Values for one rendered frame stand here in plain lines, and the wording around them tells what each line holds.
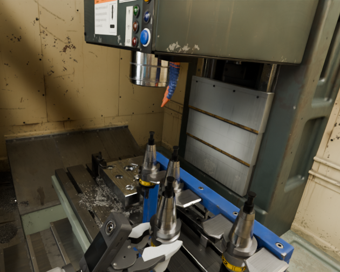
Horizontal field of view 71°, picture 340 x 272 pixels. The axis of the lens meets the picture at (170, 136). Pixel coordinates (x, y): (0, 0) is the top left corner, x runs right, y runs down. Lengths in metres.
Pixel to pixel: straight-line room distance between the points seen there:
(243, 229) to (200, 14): 0.46
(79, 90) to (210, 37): 1.39
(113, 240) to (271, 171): 0.88
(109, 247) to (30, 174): 1.33
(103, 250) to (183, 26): 0.47
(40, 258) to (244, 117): 1.03
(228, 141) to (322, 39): 0.56
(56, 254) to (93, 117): 1.12
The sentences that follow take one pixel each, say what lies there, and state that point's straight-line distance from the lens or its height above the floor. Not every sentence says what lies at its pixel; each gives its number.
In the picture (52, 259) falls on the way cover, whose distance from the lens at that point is 1.14.
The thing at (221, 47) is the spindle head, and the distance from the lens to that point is 0.67.
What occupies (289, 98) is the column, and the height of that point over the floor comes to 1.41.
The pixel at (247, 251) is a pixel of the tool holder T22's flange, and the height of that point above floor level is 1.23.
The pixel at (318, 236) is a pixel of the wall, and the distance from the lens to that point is 1.61.
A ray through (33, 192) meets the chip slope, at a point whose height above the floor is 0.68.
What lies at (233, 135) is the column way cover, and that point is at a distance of 1.20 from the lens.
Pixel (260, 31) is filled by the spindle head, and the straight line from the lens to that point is 0.79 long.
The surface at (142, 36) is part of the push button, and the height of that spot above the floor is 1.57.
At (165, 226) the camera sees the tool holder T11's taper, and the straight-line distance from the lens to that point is 0.48.
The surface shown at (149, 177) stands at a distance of 0.66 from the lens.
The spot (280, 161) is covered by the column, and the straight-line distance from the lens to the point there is 1.14.
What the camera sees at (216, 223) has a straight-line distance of 0.54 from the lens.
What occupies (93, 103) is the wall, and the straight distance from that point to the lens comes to 1.94.
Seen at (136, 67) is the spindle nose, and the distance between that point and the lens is 0.86.
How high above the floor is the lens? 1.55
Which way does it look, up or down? 21 degrees down
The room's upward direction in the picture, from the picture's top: 6 degrees clockwise
